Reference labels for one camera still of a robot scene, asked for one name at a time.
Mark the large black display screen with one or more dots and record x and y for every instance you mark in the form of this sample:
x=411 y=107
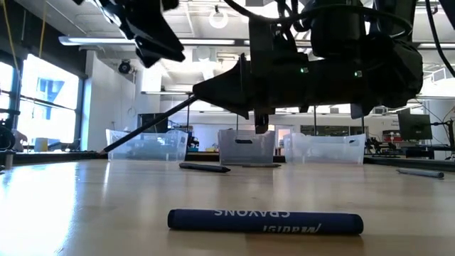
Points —
x=158 y=126

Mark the blue Madisi crayon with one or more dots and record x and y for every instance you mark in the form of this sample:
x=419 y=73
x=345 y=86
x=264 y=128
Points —
x=264 y=221

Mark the black ceiling dome camera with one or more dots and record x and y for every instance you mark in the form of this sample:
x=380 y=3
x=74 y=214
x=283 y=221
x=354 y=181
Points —
x=125 y=66

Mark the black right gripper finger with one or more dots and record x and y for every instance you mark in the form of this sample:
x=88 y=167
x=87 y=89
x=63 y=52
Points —
x=227 y=78
x=227 y=105

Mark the grey crayon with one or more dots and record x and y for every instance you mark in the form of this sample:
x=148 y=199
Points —
x=420 y=173

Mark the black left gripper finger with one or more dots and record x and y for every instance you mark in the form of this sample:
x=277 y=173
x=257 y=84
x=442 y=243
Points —
x=147 y=58
x=161 y=48

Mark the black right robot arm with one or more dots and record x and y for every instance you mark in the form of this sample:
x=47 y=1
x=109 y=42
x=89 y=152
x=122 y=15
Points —
x=373 y=78

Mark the yellow cylindrical container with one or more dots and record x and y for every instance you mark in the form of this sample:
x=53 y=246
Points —
x=41 y=144

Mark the clear plastic bin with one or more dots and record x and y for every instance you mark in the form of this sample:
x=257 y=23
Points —
x=323 y=149
x=145 y=145

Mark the grey translucent plastic bin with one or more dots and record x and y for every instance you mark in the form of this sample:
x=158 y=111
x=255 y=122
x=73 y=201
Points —
x=245 y=153

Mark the black computer monitor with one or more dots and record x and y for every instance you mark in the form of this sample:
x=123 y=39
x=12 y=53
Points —
x=414 y=126

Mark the person's hand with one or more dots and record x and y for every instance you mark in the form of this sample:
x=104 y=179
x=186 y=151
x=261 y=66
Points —
x=19 y=136

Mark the overhead frame bar with lights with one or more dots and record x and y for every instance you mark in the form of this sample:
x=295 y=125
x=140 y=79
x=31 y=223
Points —
x=213 y=42

